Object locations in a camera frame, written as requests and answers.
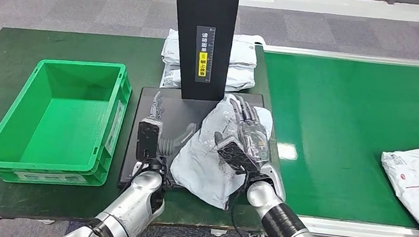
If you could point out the green conveyor belt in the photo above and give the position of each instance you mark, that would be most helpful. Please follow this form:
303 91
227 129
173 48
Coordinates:
330 127

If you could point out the green plastic crate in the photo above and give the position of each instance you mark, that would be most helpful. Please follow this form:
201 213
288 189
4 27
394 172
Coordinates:
55 123

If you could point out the ruler label sticker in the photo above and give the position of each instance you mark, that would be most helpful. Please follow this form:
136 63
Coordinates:
204 53

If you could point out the white table foot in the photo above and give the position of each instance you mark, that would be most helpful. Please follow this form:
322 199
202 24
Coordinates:
219 233
46 222

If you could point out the flat white parcel bag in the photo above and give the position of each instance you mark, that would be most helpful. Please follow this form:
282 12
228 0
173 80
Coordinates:
244 52

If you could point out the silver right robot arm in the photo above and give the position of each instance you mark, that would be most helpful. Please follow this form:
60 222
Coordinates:
291 233

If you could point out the black inbound scanner machine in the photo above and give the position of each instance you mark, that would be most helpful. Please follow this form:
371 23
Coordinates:
205 14

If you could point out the grey parcel red stain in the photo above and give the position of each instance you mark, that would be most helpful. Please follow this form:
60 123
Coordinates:
200 164

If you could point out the white parcel bag QR label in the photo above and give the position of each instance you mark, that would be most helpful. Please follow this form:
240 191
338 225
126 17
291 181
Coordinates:
239 81

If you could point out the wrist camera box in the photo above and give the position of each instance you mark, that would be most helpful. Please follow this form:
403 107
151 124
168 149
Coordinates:
148 138
236 156

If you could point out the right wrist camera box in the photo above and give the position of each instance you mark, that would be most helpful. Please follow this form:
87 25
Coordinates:
236 156

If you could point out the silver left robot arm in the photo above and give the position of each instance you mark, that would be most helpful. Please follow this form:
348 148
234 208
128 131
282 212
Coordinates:
132 207

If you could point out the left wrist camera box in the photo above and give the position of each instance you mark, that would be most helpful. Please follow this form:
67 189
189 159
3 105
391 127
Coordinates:
148 138

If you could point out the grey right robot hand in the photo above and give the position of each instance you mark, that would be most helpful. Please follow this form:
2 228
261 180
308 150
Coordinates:
253 136

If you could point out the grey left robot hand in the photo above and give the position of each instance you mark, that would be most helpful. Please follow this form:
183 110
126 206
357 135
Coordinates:
170 146

